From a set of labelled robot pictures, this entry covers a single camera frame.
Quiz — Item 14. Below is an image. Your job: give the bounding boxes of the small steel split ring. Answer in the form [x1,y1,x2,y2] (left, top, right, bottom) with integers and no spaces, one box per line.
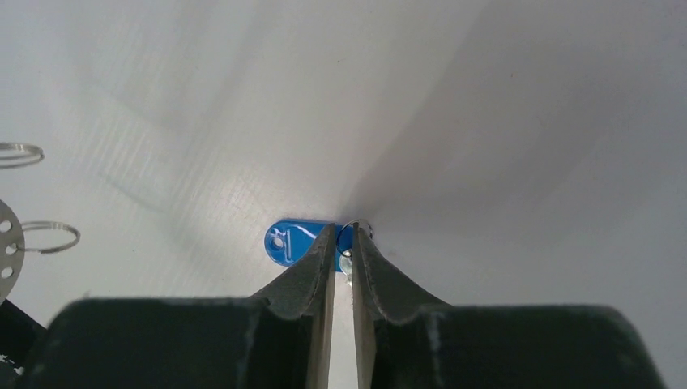
[19,220,82,254]
[0,142,45,171]

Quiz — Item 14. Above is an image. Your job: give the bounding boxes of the blue key tag with key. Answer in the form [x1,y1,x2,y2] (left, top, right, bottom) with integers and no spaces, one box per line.
[264,219,374,287]

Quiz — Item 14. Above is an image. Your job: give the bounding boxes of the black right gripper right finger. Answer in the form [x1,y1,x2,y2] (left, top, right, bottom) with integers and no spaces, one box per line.
[352,223,665,388]

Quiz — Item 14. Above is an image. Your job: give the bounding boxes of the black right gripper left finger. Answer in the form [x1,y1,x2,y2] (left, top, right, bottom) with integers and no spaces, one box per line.
[21,224,337,388]

